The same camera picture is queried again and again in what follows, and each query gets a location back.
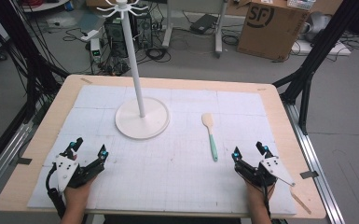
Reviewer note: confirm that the black computer tower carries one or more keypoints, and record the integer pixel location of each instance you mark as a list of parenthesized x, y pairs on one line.
[(115, 37), (144, 29)]

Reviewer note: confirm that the brown cardboard box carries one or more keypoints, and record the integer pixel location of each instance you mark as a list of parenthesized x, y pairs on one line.
[(270, 31)]

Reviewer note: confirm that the black metal frame stand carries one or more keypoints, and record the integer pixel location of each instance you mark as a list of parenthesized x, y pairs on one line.
[(310, 59), (28, 56)]

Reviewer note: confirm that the person's dark clothing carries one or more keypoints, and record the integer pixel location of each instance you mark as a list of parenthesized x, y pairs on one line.
[(168, 220)]

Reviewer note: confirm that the white hook stand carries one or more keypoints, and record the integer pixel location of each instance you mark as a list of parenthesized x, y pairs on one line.
[(141, 119)]

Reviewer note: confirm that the person's left hand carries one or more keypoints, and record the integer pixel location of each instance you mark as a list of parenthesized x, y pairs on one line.
[(76, 194)]

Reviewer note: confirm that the black tape piece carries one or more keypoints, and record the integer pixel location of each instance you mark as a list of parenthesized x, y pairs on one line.
[(309, 174), (24, 161)]

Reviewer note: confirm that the power supply with green display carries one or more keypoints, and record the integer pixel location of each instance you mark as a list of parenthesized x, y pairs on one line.
[(95, 49)]

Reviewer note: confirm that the white grid mat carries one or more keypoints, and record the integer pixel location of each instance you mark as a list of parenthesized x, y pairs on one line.
[(168, 174)]

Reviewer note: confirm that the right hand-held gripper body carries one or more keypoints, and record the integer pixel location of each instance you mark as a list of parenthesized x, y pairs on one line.
[(272, 168)]

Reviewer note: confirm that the white metal frame legs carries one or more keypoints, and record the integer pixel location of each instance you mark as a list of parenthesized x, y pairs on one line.
[(219, 34)]

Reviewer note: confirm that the aluminium rail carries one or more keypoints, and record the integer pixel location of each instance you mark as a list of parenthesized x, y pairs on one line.
[(317, 165), (3, 161)]

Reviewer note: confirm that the white keypad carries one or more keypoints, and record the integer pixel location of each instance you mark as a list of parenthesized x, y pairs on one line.
[(301, 3)]

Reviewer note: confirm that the white flat board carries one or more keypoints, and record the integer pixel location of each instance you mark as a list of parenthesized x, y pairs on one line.
[(338, 49)]

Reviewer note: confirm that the flat black case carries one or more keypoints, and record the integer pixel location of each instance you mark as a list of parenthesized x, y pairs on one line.
[(203, 23)]

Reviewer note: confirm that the person's right hand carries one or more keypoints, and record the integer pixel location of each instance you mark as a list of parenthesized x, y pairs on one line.
[(256, 193)]

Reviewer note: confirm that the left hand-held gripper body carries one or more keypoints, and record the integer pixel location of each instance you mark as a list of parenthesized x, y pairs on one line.
[(65, 171)]

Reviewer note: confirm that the grey rounded device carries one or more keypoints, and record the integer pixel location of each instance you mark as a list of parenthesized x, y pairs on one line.
[(318, 23)]

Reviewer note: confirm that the white power strip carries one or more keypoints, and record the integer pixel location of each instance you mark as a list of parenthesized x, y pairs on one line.
[(89, 35)]

